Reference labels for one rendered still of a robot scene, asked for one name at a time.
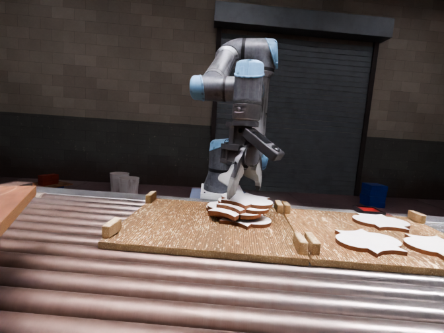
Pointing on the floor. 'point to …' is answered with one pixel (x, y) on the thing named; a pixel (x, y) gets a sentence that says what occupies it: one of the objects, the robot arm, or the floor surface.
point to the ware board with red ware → (51, 180)
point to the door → (240, 20)
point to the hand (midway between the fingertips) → (246, 196)
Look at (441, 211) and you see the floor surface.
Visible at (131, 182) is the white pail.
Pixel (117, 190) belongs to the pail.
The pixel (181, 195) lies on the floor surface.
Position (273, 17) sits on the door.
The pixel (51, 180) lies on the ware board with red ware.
